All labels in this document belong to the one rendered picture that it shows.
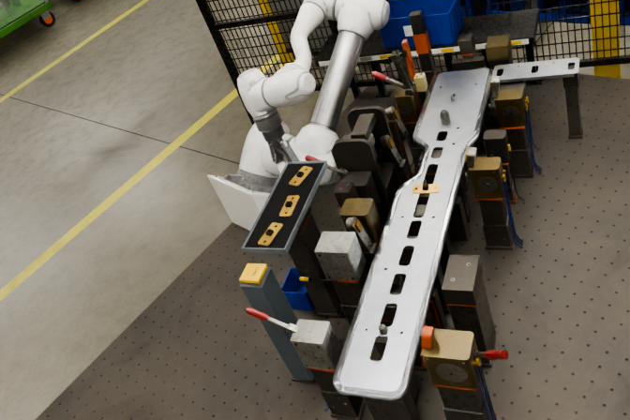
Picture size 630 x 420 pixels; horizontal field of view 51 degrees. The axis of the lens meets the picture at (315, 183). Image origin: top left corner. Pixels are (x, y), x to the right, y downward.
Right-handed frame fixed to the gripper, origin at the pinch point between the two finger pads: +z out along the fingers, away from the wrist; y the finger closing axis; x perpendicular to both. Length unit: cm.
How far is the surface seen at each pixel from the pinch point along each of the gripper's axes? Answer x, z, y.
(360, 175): -7.4, -2.1, -37.3
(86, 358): 98, 70, 128
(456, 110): -55, -2, -28
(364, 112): -21.2, -16.6, -28.1
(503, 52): -86, -10, -23
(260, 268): 38, 0, -54
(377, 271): 10, 16, -61
